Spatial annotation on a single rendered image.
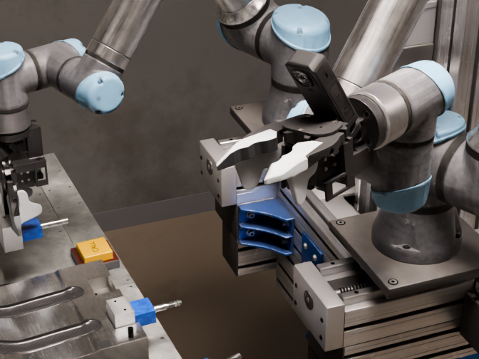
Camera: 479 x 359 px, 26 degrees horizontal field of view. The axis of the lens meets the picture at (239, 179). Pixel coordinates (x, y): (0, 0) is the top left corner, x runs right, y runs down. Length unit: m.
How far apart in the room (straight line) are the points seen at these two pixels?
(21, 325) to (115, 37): 0.53
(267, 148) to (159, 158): 2.52
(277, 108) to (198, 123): 1.58
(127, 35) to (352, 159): 0.69
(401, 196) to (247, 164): 0.27
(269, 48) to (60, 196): 0.62
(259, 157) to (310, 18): 0.92
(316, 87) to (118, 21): 0.68
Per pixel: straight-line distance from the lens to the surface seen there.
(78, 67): 1.81
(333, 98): 1.18
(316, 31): 2.04
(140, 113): 3.58
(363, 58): 1.43
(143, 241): 3.68
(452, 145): 1.63
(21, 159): 1.94
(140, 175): 3.68
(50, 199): 2.38
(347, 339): 1.74
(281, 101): 2.09
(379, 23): 1.44
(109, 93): 1.78
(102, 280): 1.95
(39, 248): 2.21
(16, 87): 1.86
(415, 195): 1.37
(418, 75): 1.31
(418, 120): 1.30
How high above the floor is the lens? 1.99
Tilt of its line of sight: 30 degrees down
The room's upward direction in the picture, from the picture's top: straight up
